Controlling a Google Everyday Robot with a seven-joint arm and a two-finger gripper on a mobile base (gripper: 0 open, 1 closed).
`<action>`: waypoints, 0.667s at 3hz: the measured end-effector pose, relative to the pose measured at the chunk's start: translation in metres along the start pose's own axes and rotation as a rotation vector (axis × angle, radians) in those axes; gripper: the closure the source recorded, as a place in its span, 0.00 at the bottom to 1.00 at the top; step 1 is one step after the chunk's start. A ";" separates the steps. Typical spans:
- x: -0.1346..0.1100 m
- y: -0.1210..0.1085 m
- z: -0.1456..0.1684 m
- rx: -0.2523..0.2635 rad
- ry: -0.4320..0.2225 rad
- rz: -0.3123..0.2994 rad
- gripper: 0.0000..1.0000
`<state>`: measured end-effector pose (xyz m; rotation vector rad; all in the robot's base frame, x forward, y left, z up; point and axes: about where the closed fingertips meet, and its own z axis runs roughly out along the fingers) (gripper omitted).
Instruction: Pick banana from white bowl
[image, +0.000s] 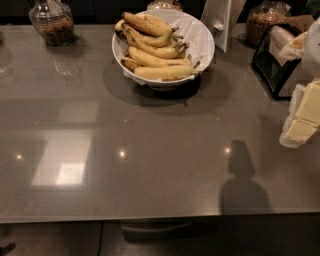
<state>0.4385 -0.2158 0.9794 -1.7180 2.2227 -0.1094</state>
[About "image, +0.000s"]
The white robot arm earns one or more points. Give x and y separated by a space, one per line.
303 120

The white bowl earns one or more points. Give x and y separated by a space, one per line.
206 46

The long curved yellow banana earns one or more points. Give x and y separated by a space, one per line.
162 52

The small left yellow banana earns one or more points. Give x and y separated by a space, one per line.
129 63

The glass jar behind bowl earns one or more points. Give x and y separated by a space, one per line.
165 4

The glass jar with cereal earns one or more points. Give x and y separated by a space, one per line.
261 17

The glass jar with nuts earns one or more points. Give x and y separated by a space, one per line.
53 21

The black wire napkin holder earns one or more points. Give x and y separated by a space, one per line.
273 70

